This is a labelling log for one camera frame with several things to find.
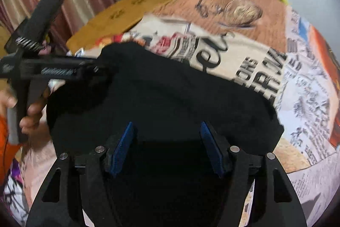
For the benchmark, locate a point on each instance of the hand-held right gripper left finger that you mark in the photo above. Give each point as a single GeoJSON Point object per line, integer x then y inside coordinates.
{"type": "Point", "coordinates": [124, 148]}

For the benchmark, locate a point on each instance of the purple white printed cloth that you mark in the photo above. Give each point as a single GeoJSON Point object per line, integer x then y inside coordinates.
{"type": "Point", "coordinates": [13, 189]}

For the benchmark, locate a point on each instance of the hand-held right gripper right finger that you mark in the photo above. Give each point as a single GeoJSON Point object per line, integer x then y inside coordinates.
{"type": "Point", "coordinates": [210, 148]}

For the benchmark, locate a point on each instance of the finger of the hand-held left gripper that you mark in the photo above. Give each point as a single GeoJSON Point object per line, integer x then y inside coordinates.
{"type": "Point", "coordinates": [61, 75]}
{"type": "Point", "coordinates": [66, 62]}

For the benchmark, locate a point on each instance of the person's left hand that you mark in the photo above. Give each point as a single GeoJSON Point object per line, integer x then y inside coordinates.
{"type": "Point", "coordinates": [34, 111]}

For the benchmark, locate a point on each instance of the black shirt with shiny print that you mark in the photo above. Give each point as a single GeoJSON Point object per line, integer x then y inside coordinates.
{"type": "Point", "coordinates": [164, 99]}

